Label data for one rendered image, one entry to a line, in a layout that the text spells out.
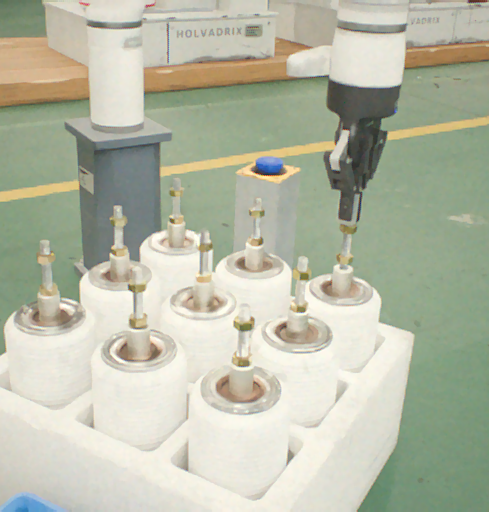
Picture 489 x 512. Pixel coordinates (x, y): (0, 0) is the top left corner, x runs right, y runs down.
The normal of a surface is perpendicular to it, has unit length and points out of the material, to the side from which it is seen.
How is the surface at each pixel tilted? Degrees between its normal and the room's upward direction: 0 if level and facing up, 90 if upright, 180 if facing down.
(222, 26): 90
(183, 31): 90
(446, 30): 90
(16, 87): 90
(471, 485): 0
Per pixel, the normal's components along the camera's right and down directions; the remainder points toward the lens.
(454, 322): 0.04, -0.90
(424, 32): 0.53, 0.39
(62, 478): -0.50, 0.36
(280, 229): 0.87, 0.25
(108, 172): -0.23, 0.43
